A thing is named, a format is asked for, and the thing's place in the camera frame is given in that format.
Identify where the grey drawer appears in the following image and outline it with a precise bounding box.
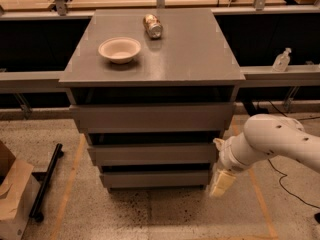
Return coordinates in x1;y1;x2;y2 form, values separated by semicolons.
88;143;217;166
70;103;234;133
100;170;210;189

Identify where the grey middle drawer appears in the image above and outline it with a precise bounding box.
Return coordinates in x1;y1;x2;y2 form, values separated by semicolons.
88;143;217;166

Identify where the clear sanitizer pump bottle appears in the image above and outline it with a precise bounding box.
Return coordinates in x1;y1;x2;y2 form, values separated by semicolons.
272;48;292;72

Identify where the black floor cable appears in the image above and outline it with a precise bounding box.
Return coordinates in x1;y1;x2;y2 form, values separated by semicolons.
256;100;320;210

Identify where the grey drawer cabinet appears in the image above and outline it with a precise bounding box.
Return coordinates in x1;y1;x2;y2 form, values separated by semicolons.
60;9;244;190

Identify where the grey bottom drawer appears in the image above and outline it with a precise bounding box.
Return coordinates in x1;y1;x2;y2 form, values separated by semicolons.
100;170;210;189

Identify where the black floor bracket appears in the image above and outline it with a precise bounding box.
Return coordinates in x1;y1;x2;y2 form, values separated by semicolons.
242;100;269;116

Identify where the black metal bar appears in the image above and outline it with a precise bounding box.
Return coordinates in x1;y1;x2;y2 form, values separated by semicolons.
29;143;64;223

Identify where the cardboard box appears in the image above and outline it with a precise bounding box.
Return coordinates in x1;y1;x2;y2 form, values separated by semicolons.
0;142;40;240

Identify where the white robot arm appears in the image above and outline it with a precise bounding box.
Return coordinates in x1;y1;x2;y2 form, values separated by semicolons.
209;114;320;197

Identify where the metal soda can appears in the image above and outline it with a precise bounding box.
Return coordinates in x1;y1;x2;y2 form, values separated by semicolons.
143;14;163;39

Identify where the grey metal rail shelf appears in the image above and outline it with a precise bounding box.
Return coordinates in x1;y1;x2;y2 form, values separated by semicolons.
0;8;320;92

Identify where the grey top drawer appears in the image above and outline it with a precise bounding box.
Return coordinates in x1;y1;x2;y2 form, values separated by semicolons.
70;103;234;133

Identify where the beige paper bowl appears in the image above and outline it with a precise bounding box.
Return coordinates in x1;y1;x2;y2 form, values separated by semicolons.
98;37;141;64

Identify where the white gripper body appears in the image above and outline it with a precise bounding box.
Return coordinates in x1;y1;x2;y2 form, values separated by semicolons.
217;136;248;174

